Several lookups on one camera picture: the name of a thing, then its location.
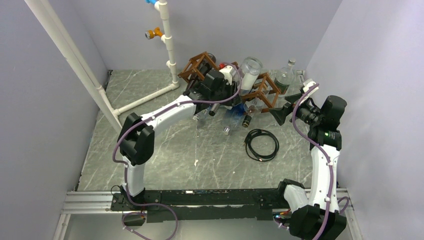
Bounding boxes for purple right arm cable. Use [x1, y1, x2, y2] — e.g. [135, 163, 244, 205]
[274, 82, 351, 240]

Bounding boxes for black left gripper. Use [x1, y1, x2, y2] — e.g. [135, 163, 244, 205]
[210, 79, 242, 107]

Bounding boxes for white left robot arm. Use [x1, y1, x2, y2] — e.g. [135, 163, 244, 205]
[114, 68, 242, 210]

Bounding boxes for round clear glass bottle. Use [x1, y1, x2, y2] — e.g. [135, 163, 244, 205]
[274, 57, 296, 96]

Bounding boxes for dark red wine bottle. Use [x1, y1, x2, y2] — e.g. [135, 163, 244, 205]
[184, 51, 216, 90]

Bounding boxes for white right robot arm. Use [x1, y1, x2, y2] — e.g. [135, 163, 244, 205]
[270, 93, 347, 240]

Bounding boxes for coiled black cable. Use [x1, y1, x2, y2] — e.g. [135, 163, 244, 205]
[244, 129, 280, 163]

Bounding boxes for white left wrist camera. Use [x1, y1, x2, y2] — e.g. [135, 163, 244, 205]
[219, 63, 240, 85]

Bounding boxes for blue labelled clear bottle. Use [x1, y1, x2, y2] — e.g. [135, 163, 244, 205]
[193, 107, 211, 128]

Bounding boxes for clear white labelled bottle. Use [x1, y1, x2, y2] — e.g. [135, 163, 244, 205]
[239, 56, 263, 96]

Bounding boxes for white pvc pipe frame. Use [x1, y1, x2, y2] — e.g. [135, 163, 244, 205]
[24, 0, 180, 133]

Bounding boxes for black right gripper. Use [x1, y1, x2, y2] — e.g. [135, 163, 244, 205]
[268, 92, 323, 126]

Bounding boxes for green wine bottle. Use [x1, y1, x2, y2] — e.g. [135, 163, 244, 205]
[208, 103, 220, 117]

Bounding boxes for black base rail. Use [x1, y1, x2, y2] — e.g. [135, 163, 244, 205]
[110, 188, 289, 223]

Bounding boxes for orange pipe fitting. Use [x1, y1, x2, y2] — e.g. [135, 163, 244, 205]
[145, 27, 164, 40]

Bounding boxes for brown wooden wine rack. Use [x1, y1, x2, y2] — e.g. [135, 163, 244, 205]
[177, 59, 280, 113]

